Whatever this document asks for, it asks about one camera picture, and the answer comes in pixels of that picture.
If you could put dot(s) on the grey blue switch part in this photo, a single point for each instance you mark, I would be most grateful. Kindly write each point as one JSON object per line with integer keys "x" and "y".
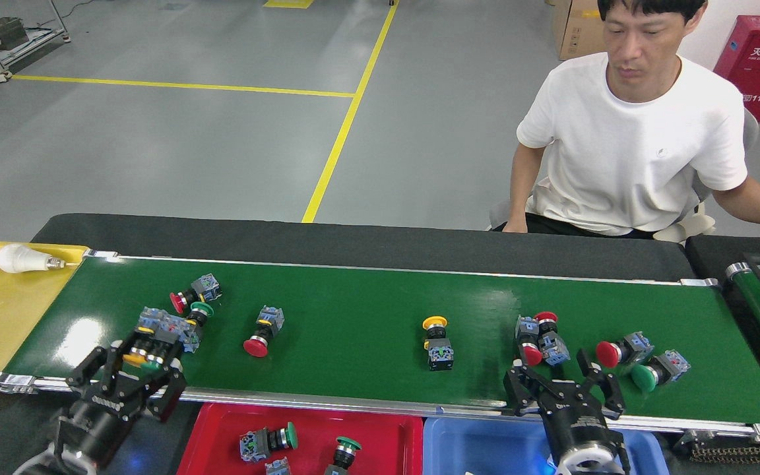
{"x": 278, "y": 467}

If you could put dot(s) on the grey metal box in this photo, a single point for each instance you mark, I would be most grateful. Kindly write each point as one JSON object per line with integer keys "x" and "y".
{"x": 4, "y": 33}

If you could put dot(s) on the yellow plastic tray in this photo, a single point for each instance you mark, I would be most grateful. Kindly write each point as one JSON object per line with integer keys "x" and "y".
{"x": 10, "y": 316}

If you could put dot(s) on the white light bulb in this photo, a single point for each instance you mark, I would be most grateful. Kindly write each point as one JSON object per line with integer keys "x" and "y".
{"x": 18, "y": 258}

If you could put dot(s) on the blue plastic bin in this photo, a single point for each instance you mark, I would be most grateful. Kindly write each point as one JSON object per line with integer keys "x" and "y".
{"x": 479, "y": 448}

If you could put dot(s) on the long green conveyor belt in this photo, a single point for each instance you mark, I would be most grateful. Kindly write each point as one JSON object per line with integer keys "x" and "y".
{"x": 353, "y": 330}

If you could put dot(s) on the brown cardboard box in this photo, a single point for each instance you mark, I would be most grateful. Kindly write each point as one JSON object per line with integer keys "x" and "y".
{"x": 578, "y": 30}

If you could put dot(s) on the red plastic bin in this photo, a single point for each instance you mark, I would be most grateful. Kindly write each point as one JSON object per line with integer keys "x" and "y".
{"x": 380, "y": 442}

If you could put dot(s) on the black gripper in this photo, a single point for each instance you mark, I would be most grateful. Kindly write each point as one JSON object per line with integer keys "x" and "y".
{"x": 103, "y": 419}
{"x": 581, "y": 422}

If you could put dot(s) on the person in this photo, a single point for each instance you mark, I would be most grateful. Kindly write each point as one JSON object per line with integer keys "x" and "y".
{"x": 631, "y": 152}

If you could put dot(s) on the person's right hand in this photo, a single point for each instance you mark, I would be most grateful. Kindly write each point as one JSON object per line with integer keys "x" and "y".
{"x": 515, "y": 225}

